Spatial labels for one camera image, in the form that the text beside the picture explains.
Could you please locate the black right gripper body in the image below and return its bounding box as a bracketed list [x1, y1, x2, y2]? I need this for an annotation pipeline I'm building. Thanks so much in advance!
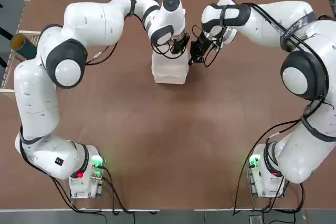
[196, 31, 220, 51]

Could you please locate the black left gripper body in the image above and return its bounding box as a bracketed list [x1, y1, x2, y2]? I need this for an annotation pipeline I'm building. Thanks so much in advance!
[171, 33, 191, 55]

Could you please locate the white preservation box with lid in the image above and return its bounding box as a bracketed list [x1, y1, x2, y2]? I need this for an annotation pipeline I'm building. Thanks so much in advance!
[151, 48, 190, 85]

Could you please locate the dark green cylinder cup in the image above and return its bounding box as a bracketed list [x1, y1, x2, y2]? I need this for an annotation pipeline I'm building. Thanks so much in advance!
[10, 34, 37, 59]

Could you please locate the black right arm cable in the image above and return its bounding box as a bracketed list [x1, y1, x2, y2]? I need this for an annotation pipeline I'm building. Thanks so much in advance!
[192, 3, 331, 156]

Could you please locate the black right base plug cable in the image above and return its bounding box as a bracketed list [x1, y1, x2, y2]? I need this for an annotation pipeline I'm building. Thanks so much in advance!
[232, 165, 254, 216]

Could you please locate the black base plug cable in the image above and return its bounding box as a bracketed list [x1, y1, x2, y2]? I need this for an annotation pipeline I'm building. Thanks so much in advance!
[232, 165, 254, 216]
[98, 165, 161, 215]

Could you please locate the white wire basket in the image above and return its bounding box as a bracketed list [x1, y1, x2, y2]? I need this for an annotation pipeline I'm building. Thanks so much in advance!
[0, 29, 43, 94]

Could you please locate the black left base plug cable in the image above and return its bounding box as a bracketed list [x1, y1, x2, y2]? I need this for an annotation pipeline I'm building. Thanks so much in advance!
[98, 165, 161, 215]

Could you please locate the black right base loop cable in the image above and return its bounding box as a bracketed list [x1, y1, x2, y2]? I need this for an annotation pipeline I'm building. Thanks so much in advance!
[262, 179, 306, 214]

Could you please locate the black base loop cable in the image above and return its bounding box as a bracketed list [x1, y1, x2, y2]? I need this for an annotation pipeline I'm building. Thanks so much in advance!
[51, 171, 103, 214]
[262, 179, 306, 214]

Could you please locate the black left base loop cable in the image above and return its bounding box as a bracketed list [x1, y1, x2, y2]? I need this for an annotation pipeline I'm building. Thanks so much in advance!
[51, 171, 103, 214]

